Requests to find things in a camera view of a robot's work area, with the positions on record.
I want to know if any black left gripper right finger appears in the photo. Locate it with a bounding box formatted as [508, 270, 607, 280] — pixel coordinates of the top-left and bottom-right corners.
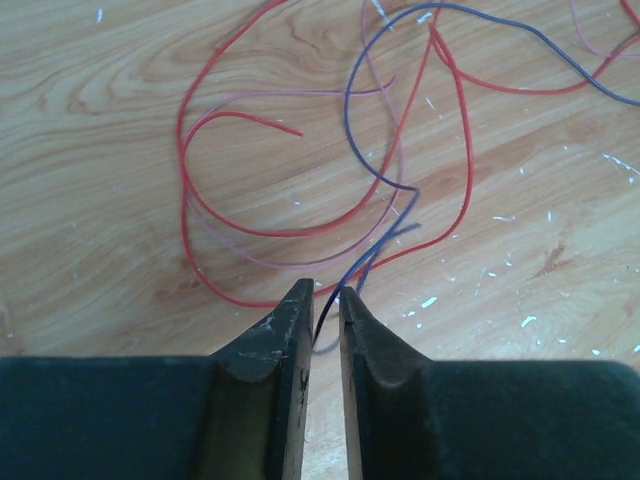
[339, 288, 639, 479]

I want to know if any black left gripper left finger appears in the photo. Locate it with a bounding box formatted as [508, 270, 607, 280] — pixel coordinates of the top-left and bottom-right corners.
[1, 279, 313, 479]

